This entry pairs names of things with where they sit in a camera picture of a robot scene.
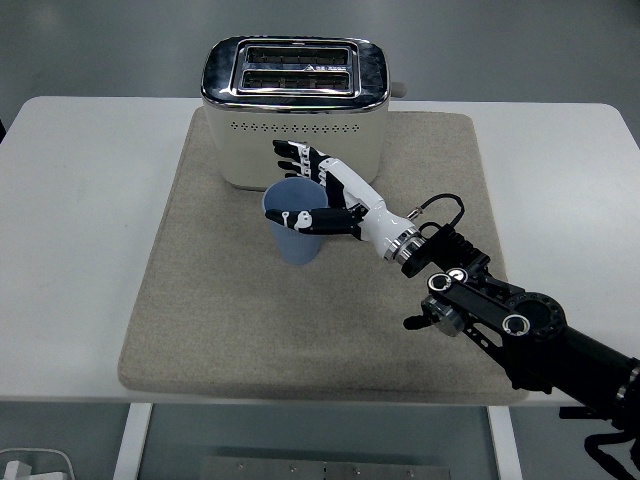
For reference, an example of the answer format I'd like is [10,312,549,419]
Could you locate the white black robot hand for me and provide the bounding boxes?
[264,139,416,262]

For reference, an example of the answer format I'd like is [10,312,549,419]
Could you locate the blue plastic cup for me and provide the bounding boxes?
[262,178,330,267]

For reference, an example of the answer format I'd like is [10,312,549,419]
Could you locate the white chrome two-slot toaster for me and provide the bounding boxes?
[199,34,408,194]

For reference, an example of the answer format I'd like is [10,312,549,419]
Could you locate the beige felt mat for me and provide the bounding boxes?
[116,108,533,406]

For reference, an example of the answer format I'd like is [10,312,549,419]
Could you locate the white table leg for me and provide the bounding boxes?
[111,402,154,480]
[486,405,524,480]

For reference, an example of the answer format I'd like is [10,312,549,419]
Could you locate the white plug adapter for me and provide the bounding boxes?
[1,461,34,480]

